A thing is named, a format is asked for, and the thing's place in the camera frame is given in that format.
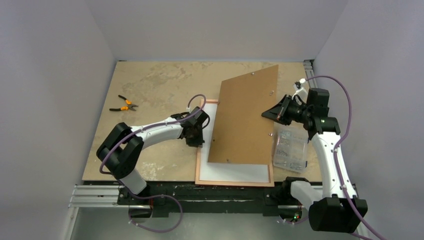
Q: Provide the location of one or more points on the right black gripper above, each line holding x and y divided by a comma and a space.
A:
285, 109

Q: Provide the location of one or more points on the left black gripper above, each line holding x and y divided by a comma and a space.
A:
197, 142

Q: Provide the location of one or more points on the pink picture frame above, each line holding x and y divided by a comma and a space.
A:
232, 184

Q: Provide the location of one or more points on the sunset landscape photo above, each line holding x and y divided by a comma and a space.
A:
232, 172

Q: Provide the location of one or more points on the brown backing board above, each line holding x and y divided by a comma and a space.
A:
240, 134

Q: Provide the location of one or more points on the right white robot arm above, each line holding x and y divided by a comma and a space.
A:
337, 207

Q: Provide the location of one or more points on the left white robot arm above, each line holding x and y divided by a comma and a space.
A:
121, 149

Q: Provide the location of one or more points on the clear plastic screw box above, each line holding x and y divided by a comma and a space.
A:
290, 149

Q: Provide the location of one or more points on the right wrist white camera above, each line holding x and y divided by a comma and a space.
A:
300, 90

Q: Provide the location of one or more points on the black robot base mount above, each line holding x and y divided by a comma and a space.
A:
164, 197

